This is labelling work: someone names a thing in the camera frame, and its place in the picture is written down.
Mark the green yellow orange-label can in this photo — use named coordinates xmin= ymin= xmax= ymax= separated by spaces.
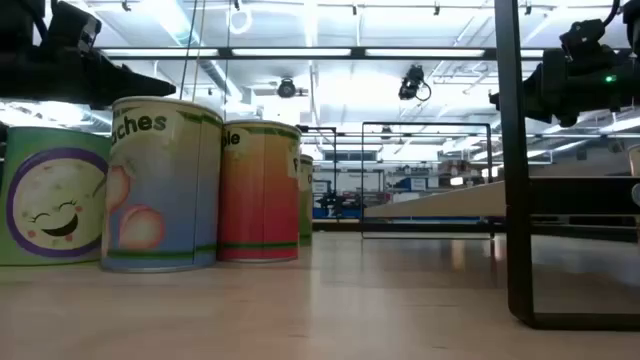
xmin=298 ymin=153 xmax=315 ymax=247

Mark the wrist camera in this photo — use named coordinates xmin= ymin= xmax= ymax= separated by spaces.
xmin=558 ymin=18 xmax=619 ymax=59
xmin=42 ymin=0 xmax=104 ymax=54

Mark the black ceiling light rail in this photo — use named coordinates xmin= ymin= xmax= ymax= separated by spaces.
xmin=94 ymin=46 xmax=640 ymax=62

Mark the green smiling face can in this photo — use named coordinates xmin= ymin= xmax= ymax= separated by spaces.
xmin=0 ymin=125 xmax=112 ymax=267

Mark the thin black metal frame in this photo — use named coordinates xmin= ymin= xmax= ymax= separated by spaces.
xmin=296 ymin=124 xmax=340 ymax=224

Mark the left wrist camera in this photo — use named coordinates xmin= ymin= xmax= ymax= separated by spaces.
xmin=42 ymin=0 xmax=104 ymax=54

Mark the black hanging camera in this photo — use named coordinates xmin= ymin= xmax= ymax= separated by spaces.
xmin=397 ymin=63 xmax=433 ymax=103

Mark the blue peaches label can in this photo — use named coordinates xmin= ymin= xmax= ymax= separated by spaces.
xmin=100 ymin=96 xmax=224 ymax=274

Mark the wooden shelf black metal frame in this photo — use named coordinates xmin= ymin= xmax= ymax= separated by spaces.
xmin=360 ymin=0 xmax=640 ymax=331

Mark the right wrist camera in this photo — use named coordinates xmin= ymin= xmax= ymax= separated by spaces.
xmin=558 ymin=18 xmax=619 ymax=59

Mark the round black ceiling fixture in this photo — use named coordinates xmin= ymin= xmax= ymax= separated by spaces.
xmin=276 ymin=77 xmax=299 ymax=100

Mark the red orange apple can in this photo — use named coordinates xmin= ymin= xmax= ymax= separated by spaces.
xmin=216 ymin=119 xmax=303 ymax=264

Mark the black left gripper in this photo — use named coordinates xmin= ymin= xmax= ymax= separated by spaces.
xmin=0 ymin=47 xmax=177 ymax=109

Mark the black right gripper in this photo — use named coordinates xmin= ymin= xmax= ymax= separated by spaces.
xmin=489 ymin=47 xmax=640 ymax=127

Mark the black aluminium rig frame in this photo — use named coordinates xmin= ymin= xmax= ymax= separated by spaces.
xmin=312 ymin=218 xmax=640 ymax=245

